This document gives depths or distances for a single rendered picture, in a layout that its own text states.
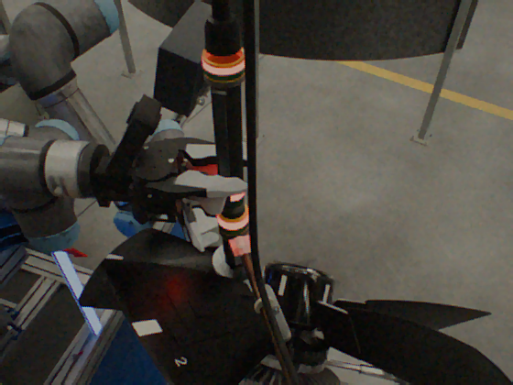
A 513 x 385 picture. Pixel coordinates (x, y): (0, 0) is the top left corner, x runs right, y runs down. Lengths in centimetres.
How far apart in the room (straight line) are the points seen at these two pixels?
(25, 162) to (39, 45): 35
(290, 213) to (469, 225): 88
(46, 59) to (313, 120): 226
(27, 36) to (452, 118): 268
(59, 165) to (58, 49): 37
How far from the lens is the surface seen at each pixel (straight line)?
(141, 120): 57
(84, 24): 103
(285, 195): 260
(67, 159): 66
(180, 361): 57
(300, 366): 80
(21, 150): 69
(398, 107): 327
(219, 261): 77
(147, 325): 57
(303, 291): 78
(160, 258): 91
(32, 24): 100
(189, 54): 130
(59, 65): 99
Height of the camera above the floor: 191
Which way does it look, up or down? 48 degrees down
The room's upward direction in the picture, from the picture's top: straight up
